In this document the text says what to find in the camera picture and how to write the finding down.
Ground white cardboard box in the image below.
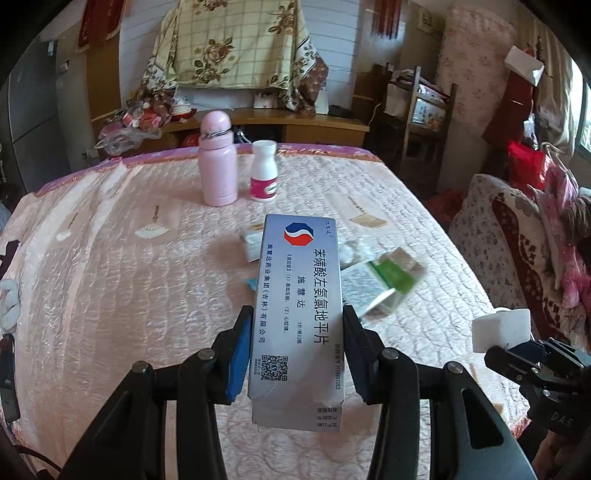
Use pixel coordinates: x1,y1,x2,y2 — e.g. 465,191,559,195
503,45,546,87

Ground printed white paper carton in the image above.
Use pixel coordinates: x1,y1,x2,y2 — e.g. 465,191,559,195
342,267,399,320

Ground small white printed box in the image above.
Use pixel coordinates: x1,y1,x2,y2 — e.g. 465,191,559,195
239,225,265,264

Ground pink quilted bedspread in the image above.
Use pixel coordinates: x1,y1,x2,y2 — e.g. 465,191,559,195
0,141,528,480

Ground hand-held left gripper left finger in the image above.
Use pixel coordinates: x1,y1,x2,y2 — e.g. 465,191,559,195
58,305,254,480

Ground wooden chair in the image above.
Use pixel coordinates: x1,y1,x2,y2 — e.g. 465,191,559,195
368,64,459,185

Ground clear plastic bag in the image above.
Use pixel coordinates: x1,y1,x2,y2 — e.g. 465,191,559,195
93,126,163,157

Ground wooden desk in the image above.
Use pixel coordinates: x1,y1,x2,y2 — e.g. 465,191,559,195
91,107,371,153

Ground floral checked blanket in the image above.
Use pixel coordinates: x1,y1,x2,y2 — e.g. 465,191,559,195
141,0,329,112

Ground dark red hanging garment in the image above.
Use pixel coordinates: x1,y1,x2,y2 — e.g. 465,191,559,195
481,69,540,149

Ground red hanging cloth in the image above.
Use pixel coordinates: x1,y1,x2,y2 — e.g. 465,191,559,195
75,0,122,52

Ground white tube with green cap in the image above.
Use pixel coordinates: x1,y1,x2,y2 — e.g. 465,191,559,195
368,247,426,294

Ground red bag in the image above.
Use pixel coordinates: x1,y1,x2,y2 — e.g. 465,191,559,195
507,140,549,191

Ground grey-white medicine box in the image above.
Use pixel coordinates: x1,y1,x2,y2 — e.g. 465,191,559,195
248,213,345,433

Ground floral mattress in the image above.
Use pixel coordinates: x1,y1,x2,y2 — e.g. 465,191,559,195
436,4,519,140

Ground white tissue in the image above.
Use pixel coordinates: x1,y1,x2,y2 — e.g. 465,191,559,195
339,239,371,271

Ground white pill bottle pink label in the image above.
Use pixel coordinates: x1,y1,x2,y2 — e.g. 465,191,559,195
250,140,279,203

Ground grey refrigerator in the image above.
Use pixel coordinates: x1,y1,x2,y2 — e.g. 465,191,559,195
0,41,71,197

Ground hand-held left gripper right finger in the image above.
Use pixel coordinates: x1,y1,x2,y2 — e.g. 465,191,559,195
342,305,532,480

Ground pink floral cloth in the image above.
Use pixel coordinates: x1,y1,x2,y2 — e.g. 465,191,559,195
538,154,591,308

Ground white foam block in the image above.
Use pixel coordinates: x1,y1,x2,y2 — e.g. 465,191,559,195
471,308,532,354

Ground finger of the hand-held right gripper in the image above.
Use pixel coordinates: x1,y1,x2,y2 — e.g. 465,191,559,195
484,342,549,393
538,338,586,370

